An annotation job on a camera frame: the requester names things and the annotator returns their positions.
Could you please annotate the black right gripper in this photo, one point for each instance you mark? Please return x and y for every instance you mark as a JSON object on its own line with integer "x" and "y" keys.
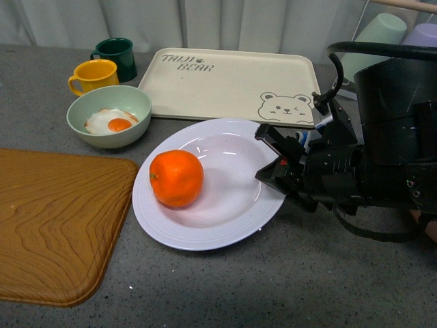
{"x": 326, "y": 172}

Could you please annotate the white round plate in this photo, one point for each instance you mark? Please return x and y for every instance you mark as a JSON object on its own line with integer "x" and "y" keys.
{"x": 233, "y": 204}

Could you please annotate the orange mandarin fruit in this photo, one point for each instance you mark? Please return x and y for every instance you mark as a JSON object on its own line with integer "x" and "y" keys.
{"x": 176, "y": 178}

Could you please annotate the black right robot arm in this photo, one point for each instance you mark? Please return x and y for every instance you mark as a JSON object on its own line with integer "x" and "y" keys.
{"x": 392, "y": 165}

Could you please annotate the grey folded cloth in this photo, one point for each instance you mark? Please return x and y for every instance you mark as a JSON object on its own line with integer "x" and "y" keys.
{"x": 303, "y": 137}

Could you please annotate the beige bear serving tray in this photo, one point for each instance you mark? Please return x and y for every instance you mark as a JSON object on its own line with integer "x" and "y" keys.
{"x": 202, "y": 84}

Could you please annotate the light green plastic cup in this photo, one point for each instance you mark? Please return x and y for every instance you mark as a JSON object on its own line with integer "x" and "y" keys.
{"x": 385, "y": 28}

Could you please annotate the light green bowl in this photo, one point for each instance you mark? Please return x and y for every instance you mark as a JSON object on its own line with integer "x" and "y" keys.
{"x": 125, "y": 98}

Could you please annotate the fake fried egg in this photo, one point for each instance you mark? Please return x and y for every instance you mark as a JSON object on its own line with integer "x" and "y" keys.
{"x": 109, "y": 121}

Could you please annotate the clear acrylic cup rack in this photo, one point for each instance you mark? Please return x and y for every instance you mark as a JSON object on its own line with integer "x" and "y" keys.
{"x": 348, "y": 87}

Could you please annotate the white curtain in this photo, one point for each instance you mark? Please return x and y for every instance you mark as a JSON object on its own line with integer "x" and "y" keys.
{"x": 293, "y": 27}

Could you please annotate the purple plastic cup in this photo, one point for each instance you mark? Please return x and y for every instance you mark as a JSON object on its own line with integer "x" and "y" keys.
{"x": 424, "y": 34}

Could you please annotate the dark green mug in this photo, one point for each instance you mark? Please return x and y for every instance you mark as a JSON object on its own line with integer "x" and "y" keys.
{"x": 119, "y": 51}

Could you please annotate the yellow mug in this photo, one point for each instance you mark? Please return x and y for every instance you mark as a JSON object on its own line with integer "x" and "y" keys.
{"x": 91, "y": 75}

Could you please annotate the wooden cutting board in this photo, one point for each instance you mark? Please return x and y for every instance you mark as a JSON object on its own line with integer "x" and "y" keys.
{"x": 61, "y": 216}

